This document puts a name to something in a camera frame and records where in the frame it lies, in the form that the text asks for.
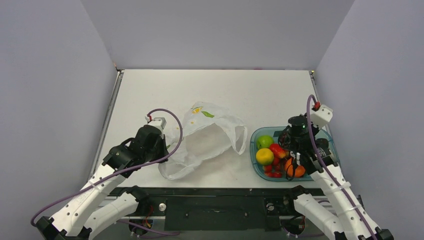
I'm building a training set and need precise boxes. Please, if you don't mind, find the fake yellow lemon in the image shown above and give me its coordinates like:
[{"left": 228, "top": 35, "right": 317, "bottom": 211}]
[{"left": 255, "top": 148, "right": 274, "bottom": 166}]

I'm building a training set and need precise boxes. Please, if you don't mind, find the white plastic bag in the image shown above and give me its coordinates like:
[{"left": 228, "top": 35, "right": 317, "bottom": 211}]
[{"left": 158, "top": 101, "right": 248, "bottom": 180}]

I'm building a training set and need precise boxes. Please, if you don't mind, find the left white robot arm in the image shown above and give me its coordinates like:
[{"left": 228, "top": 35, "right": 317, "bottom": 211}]
[{"left": 30, "top": 118, "right": 169, "bottom": 240}]

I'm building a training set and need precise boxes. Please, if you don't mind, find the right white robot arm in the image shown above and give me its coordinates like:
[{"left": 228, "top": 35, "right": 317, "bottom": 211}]
[{"left": 278, "top": 115, "right": 394, "bottom": 240}]

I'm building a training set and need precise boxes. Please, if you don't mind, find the fake red strawberry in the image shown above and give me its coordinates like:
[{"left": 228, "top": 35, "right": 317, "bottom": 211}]
[{"left": 268, "top": 143, "right": 290, "bottom": 159}]

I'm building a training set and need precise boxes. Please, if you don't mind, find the fake dark plum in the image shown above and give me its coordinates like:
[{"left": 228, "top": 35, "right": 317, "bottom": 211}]
[{"left": 315, "top": 138, "right": 329, "bottom": 150}]

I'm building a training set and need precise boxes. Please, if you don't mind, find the fake orange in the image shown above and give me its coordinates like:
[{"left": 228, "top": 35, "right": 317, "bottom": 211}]
[{"left": 283, "top": 158, "right": 306, "bottom": 180}]

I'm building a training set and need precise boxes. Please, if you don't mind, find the fake green apple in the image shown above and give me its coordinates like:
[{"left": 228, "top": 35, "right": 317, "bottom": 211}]
[{"left": 256, "top": 135, "right": 274, "bottom": 150}]

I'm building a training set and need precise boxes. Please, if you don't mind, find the teal plastic tray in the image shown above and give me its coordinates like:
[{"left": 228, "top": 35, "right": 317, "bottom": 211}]
[{"left": 249, "top": 126, "right": 340, "bottom": 182}]

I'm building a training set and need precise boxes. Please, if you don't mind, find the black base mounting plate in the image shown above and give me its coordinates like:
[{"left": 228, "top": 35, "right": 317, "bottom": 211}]
[{"left": 113, "top": 187, "right": 316, "bottom": 233}]

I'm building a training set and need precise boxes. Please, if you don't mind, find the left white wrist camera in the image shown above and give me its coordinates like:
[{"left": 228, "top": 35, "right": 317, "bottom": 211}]
[{"left": 145, "top": 115, "right": 167, "bottom": 135}]

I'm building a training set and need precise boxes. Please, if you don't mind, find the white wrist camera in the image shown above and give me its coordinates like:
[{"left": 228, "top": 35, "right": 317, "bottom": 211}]
[
  {"left": 145, "top": 115, "right": 167, "bottom": 135},
  {"left": 309, "top": 101, "right": 334, "bottom": 129}
]

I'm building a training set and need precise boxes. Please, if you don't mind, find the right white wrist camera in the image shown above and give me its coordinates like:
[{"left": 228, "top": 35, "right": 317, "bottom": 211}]
[{"left": 309, "top": 101, "right": 334, "bottom": 129}]

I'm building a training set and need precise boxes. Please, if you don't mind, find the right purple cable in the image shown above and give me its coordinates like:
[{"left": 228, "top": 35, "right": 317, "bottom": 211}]
[{"left": 306, "top": 94, "right": 379, "bottom": 240}]

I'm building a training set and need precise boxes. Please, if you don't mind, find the purple cable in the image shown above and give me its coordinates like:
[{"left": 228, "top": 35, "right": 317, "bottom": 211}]
[
  {"left": 306, "top": 94, "right": 379, "bottom": 240},
  {"left": 30, "top": 107, "right": 184, "bottom": 227}
]

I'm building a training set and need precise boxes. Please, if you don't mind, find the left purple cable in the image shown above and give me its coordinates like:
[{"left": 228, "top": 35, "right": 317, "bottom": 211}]
[{"left": 30, "top": 107, "right": 184, "bottom": 227}]

